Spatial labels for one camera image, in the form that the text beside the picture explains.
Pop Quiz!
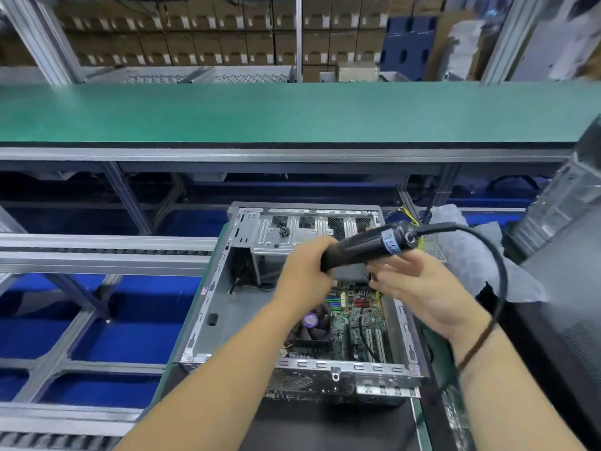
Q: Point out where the metal heatsink cooler fan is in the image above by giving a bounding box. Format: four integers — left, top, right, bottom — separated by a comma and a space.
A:
297, 303, 336, 344

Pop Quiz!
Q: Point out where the green conveyor belt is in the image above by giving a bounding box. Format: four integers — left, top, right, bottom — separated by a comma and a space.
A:
0, 81, 601, 150

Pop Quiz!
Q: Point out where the grey power supply unit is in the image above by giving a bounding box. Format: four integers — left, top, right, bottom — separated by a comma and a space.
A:
383, 206, 452, 265

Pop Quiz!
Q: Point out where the person's left forearm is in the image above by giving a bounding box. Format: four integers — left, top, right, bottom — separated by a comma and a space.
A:
113, 301, 307, 451

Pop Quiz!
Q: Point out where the black and silver computer case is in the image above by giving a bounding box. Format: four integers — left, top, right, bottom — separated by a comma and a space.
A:
178, 202, 433, 408

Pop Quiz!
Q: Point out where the stack of cardboard boxes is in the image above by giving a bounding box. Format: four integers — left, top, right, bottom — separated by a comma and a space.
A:
47, 0, 450, 83

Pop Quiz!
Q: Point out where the black electric screwdriver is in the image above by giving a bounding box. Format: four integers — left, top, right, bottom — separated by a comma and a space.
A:
319, 223, 421, 275

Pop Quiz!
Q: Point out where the person's right hand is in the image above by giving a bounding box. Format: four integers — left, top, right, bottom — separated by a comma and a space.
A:
366, 247, 495, 346

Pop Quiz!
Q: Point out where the dark grey case side panel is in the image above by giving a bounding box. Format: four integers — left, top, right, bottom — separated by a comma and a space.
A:
521, 230, 601, 414

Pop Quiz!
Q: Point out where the green motherboard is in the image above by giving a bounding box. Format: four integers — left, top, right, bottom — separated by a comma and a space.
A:
284, 281, 398, 365

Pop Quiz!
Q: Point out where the grey computer tower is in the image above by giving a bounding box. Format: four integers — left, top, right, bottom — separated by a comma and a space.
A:
507, 117, 601, 259

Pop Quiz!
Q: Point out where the person's left hand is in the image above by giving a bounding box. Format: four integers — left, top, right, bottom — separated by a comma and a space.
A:
270, 234, 341, 316

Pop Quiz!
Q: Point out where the aluminium roller conveyor rail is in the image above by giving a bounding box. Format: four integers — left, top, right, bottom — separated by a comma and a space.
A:
0, 232, 219, 278

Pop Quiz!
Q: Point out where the white bubble wrap bag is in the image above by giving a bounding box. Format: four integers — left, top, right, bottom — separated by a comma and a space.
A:
423, 204, 552, 304

